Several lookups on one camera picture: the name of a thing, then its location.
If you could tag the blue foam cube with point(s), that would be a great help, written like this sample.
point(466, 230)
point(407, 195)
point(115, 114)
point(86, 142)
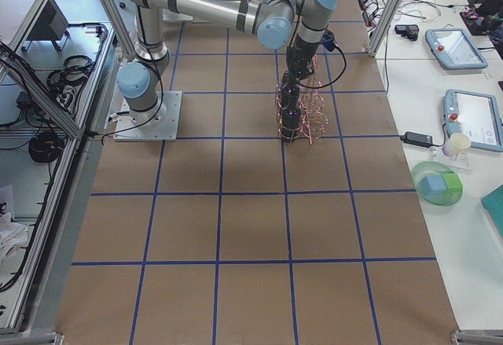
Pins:
point(431, 185)

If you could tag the blue teach pendant far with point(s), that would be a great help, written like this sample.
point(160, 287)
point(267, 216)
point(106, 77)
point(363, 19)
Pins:
point(455, 49)

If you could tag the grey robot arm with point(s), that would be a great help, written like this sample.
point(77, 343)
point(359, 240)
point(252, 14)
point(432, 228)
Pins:
point(299, 26)

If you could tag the blue teach pendant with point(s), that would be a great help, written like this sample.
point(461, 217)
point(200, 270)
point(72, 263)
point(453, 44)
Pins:
point(455, 49)
point(475, 115)

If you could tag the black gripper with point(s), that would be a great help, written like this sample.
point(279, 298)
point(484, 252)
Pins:
point(301, 51)

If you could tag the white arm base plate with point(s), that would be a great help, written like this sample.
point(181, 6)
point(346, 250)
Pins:
point(173, 17)
point(157, 124)

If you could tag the green glass bowl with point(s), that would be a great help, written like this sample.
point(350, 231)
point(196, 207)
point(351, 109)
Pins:
point(429, 167)

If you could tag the copper wire wine rack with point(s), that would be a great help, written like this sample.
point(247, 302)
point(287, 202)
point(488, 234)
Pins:
point(313, 119)

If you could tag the green foam cube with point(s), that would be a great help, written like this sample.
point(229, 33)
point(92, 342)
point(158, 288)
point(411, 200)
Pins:
point(452, 182)

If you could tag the dark glass wine bottle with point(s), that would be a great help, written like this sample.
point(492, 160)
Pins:
point(287, 94)

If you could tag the blue teach pendant near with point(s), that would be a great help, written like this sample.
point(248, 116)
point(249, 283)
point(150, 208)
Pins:
point(475, 115)

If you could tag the dark bottle in rack front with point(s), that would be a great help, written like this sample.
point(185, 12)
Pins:
point(290, 121)

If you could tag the aluminium frame post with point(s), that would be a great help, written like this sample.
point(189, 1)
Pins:
point(382, 27)

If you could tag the black power adapter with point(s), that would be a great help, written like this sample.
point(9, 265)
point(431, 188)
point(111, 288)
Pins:
point(421, 140)

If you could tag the white paper cup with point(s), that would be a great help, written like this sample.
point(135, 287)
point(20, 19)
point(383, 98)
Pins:
point(457, 143)

